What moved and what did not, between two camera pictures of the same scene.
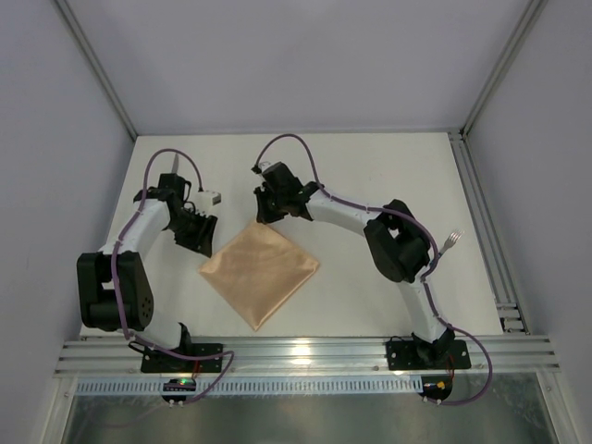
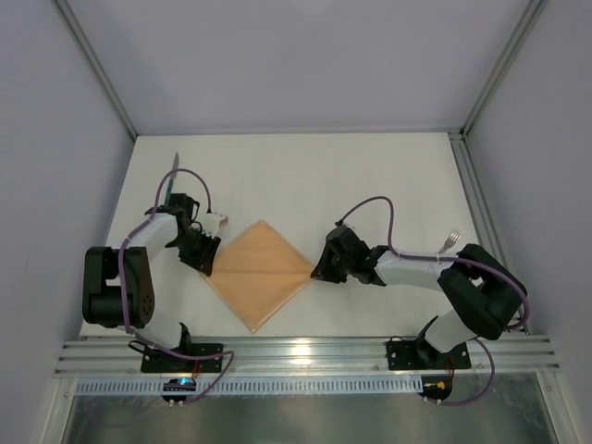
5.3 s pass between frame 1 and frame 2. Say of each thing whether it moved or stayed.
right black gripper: moved
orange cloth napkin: stayed
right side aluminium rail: stayed
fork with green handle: stayed
